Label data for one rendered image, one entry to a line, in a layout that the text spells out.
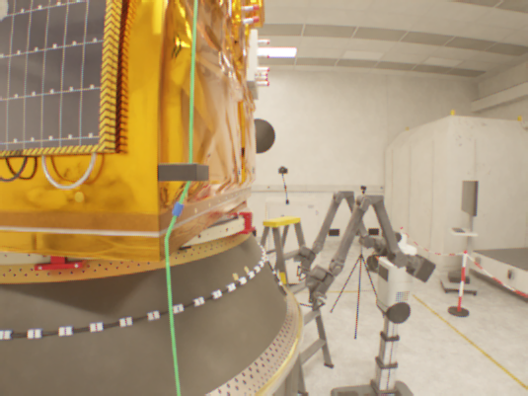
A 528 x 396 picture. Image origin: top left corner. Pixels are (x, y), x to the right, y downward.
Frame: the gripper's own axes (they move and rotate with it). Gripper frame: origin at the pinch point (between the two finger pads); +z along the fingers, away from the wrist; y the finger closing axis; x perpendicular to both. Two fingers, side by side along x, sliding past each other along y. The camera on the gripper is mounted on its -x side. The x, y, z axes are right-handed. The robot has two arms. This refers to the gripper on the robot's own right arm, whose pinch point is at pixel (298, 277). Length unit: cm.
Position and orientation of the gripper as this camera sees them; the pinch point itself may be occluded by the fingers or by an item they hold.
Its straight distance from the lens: 201.9
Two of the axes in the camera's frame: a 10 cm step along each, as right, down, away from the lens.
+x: 8.7, 5.0, 0.7
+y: 0.4, 0.7, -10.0
